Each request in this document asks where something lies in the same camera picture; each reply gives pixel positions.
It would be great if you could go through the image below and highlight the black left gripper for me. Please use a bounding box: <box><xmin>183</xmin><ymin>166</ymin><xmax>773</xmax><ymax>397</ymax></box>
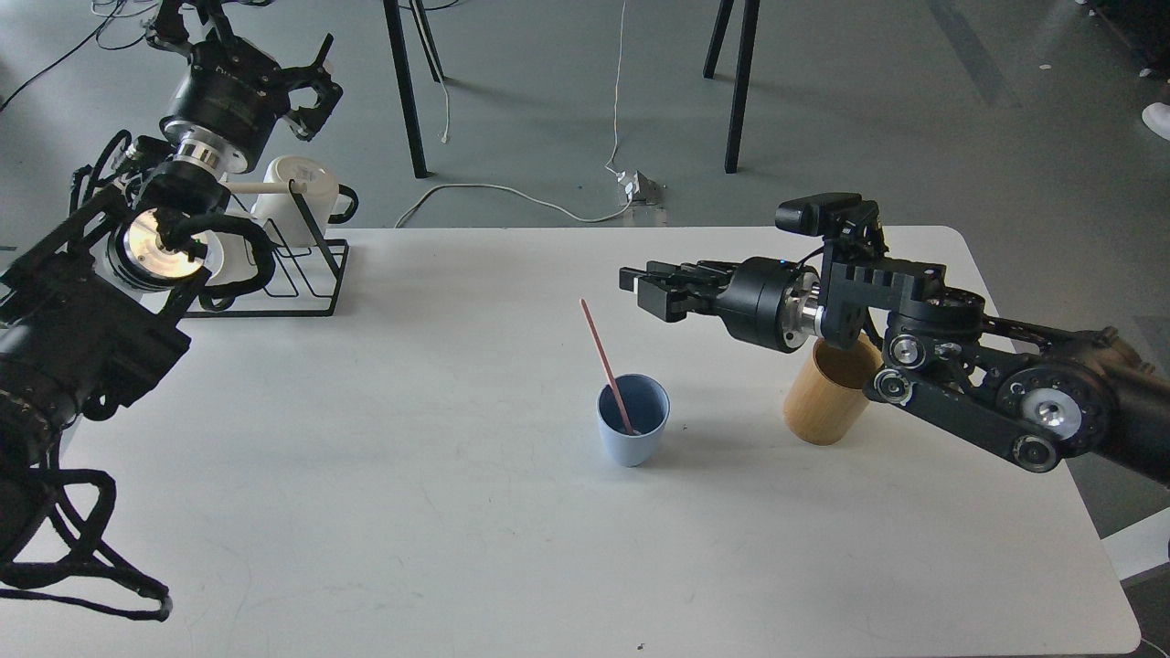
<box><xmin>144</xmin><ymin>1</ymin><xmax>344</xmax><ymax>174</ymax></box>

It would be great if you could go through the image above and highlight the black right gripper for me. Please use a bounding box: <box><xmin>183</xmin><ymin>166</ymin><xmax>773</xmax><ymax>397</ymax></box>
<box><xmin>619</xmin><ymin>258</ymin><xmax>820</xmax><ymax>354</ymax></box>

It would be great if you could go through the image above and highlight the pink chopstick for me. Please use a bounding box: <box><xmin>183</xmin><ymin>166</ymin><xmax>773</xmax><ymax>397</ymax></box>
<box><xmin>580</xmin><ymin>297</ymin><xmax>636</xmax><ymax>436</ymax></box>

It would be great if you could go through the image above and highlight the blue plastic cup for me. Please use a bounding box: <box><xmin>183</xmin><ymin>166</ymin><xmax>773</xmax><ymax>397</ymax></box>
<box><xmin>596</xmin><ymin>373</ymin><xmax>670</xmax><ymax>467</ymax></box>

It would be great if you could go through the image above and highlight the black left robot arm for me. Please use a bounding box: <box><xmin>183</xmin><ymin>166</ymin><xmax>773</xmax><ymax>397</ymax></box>
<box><xmin>4</xmin><ymin>1</ymin><xmax>343</xmax><ymax>522</ymax></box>

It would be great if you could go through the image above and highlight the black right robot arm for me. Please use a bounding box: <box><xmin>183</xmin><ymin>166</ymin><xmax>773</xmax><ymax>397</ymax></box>
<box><xmin>619</xmin><ymin>254</ymin><xmax>1169</xmax><ymax>484</ymax></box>

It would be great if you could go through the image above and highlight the white mug rear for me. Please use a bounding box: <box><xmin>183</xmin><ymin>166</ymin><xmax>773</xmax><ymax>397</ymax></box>
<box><xmin>250</xmin><ymin>155</ymin><xmax>359</xmax><ymax>249</ymax></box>

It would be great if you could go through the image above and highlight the black webcam on wrist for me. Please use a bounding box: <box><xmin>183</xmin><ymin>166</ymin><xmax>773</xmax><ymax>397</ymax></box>
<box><xmin>775</xmin><ymin>192</ymin><xmax>888</xmax><ymax>261</ymax></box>

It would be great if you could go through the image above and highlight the black table leg left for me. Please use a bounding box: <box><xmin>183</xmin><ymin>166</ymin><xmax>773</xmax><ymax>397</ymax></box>
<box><xmin>383</xmin><ymin>1</ymin><xmax>443</xmax><ymax>179</ymax></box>

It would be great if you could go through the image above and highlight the black table leg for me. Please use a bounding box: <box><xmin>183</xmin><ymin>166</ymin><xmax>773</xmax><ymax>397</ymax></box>
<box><xmin>702</xmin><ymin>1</ymin><xmax>761</xmax><ymax>174</ymax></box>
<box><xmin>383</xmin><ymin>1</ymin><xmax>443</xmax><ymax>179</ymax></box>

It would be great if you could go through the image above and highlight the bamboo cylinder holder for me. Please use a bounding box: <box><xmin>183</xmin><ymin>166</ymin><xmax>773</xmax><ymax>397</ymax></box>
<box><xmin>782</xmin><ymin>337</ymin><xmax>882</xmax><ymax>446</ymax></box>

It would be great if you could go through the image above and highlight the white mug lying front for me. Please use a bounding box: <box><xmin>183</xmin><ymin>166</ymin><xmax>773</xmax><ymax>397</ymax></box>
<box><xmin>199</xmin><ymin>213</ymin><xmax>276</xmax><ymax>292</ymax></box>

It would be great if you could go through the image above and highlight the black table leg right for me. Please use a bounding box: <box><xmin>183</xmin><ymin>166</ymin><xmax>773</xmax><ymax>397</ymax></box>
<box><xmin>702</xmin><ymin>1</ymin><xmax>761</xmax><ymax>174</ymax></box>

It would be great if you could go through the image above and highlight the black wire mug rack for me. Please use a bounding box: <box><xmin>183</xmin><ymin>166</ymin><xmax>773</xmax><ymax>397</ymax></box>
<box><xmin>186</xmin><ymin>181</ymin><xmax>350</xmax><ymax>318</ymax></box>

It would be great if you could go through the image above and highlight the white floor cable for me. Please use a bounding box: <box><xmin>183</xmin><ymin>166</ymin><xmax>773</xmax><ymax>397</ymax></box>
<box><xmin>395</xmin><ymin>183</ymin><xmax>636</xmax><ymax>229</ymax></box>

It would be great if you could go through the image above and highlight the white hanging cable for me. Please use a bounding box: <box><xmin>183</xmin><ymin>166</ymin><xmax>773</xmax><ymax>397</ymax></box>
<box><xmin>605</xmin><ymin>0</ymin><xmax>629</xmax><ymax>174</ymax></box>

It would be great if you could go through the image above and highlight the black sleeved cable bundle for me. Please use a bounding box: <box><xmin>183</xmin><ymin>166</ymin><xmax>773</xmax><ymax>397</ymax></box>
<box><xmin>0</xmin><ymin>468</ymin><xmax>173</xmax><ymax>622</ymax></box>

